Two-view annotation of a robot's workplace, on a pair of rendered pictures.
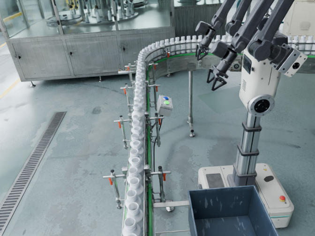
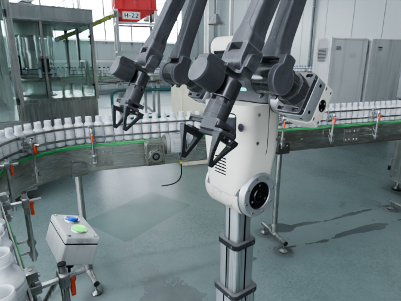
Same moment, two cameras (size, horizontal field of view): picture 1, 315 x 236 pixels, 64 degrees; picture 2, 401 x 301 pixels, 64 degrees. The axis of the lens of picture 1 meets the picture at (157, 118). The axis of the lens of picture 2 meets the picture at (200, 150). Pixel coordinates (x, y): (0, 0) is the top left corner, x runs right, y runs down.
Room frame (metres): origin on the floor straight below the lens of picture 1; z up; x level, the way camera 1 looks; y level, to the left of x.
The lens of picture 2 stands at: (0.65, 0.11, 1.50)
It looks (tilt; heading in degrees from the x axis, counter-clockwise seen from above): 16 degrees down; 323
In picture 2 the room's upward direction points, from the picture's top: straight up
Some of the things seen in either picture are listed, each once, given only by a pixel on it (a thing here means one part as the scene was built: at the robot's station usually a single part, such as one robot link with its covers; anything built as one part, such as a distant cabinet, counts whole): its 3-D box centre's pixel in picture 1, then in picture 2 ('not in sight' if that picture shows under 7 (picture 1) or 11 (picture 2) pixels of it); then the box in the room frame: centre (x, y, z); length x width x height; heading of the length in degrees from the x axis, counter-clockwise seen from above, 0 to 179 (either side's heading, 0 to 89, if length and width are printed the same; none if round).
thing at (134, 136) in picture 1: (137, 148); not in sight; (0.98, 0.11, 1.08); 0.06 x 0.06 x 0.17
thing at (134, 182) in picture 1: (137, 195); not in sight; (0.69, 0.11, 1.08); 0.06 x 0.06 x 0.17
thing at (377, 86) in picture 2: not in sight; (372, 88); (3.74, -6.49, 0.96); 0.82 x 0.50 x 1.91; 72
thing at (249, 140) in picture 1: (248, 147); (235, 280); (1.43, -0.65, 0.65); 0.11 x 0.11 x 0.40; 89
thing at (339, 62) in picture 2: not in sight; (335, 89); (4.03, -5.63, 0.96); 0.82 x 0.50 x 1.91; 72
